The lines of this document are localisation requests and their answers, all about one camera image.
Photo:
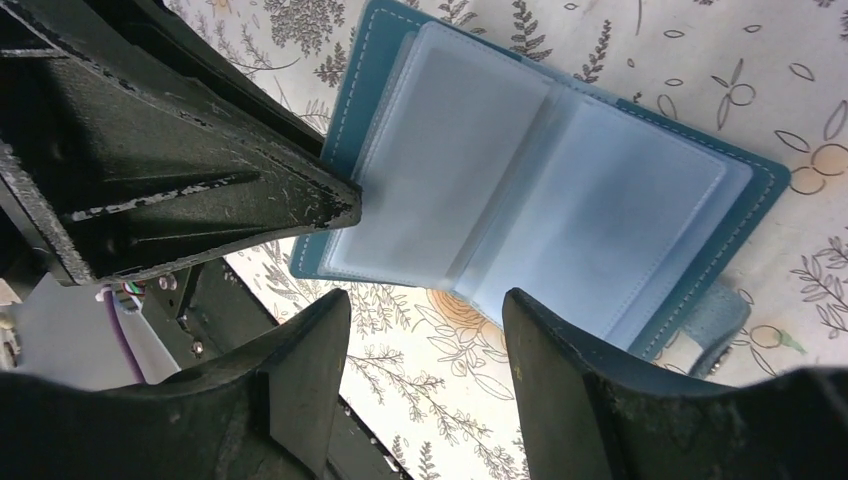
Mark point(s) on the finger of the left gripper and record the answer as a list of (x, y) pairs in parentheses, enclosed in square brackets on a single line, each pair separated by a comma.
[(159, 31), (115, 168)]

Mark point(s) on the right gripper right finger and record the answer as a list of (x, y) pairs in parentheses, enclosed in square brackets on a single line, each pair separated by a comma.
[(589, 410)]

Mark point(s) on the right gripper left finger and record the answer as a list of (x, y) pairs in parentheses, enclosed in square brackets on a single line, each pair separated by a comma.
[(264, 410)]

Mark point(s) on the blue leather card holder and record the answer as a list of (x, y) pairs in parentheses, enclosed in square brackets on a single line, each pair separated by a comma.
[(483, 171)]

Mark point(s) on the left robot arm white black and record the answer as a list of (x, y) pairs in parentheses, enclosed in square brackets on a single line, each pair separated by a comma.
[(64, 331)]

